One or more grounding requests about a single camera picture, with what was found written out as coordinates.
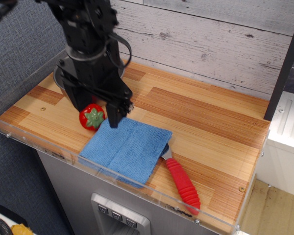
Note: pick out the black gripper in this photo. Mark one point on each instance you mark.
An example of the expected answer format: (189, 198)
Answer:
(81, 84)

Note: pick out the blue microfiber towel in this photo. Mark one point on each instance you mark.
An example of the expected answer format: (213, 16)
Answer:
(132, 150)

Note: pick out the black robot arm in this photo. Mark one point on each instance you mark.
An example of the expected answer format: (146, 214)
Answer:
(88, 27)

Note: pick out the red toy strawberry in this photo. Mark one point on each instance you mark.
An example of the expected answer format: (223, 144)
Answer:
(92, 117)

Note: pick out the stainless steel bowl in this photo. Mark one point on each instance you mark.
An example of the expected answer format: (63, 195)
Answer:
(58, 83)

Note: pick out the clear acrylic table guard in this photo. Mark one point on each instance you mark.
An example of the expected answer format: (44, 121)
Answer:
(210, 90)

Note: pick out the grey toy fridge cabinet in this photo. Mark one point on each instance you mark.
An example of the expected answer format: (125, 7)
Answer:
(74, 185)

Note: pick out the silver dispenser panel with buttons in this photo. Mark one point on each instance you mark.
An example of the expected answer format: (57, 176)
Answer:
(115, 219)

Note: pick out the yellow object bottom left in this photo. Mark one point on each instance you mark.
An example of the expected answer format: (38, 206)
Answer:
(21, 229)

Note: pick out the white plastic side unit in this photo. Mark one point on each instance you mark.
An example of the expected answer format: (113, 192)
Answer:
(276, 164)

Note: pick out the red handled metal fork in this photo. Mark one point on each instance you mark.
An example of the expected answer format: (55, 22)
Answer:
(184, 185)

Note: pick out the black right frame post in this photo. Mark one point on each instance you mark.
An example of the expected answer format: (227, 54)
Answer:
(281, 82)

